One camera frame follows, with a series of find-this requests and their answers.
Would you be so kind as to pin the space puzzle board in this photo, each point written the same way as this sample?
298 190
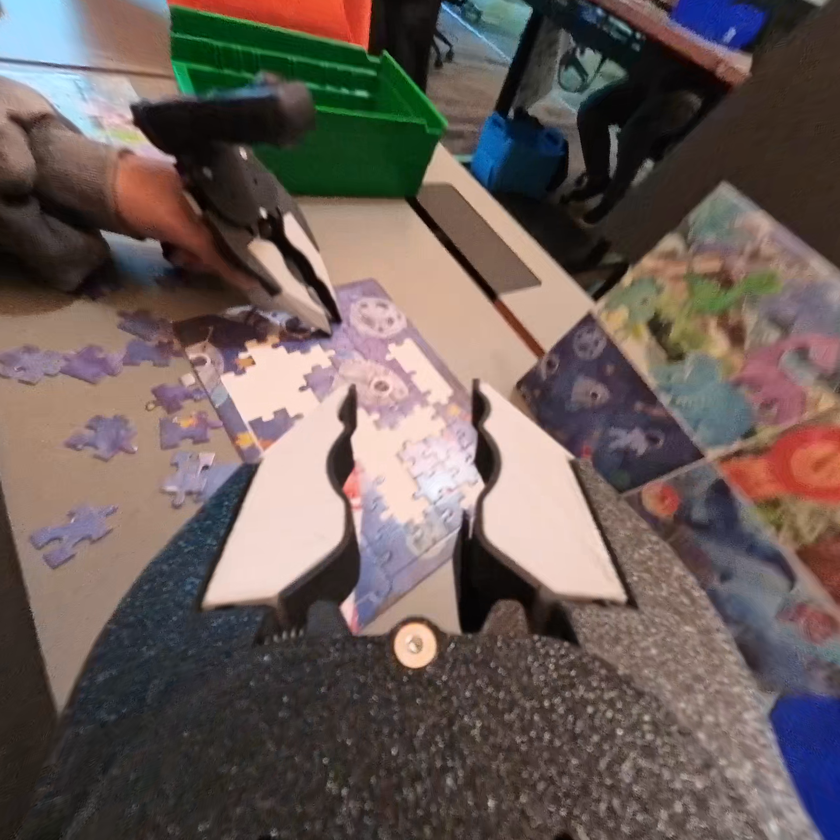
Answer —
367 328

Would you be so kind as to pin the blue plastic crate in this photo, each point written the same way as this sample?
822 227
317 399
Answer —
518 154

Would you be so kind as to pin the red plastic bin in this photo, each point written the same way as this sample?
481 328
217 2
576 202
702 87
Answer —
275 16

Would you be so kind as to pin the grey desk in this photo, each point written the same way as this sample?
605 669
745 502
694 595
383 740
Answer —
407 262

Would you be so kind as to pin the illustrated puzzle box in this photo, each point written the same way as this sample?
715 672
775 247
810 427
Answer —
722 394

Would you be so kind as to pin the person's left forearm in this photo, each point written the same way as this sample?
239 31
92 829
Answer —
52 184

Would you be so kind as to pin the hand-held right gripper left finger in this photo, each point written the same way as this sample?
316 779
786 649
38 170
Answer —
275 531

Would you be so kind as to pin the brown wooden table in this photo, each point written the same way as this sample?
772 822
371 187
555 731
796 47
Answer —
656 33

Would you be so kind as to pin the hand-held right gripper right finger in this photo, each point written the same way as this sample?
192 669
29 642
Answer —
558 531

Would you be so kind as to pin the person's left hand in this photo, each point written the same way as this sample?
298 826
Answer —
157 203

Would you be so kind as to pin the colourful cartoon puzzle board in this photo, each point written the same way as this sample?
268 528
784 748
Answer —
85 111

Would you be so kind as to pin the green plastic bin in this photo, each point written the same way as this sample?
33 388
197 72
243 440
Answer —
341 131

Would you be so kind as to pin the puzzle pieces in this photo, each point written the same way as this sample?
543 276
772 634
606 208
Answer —
105 436

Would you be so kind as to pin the dark grey flat panel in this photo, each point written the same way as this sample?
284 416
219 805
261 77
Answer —
479 243

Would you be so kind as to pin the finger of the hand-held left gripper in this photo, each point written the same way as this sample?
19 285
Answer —
308 256
282 275

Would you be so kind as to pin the blue plastic bin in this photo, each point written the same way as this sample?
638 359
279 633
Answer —
814 754
715 19

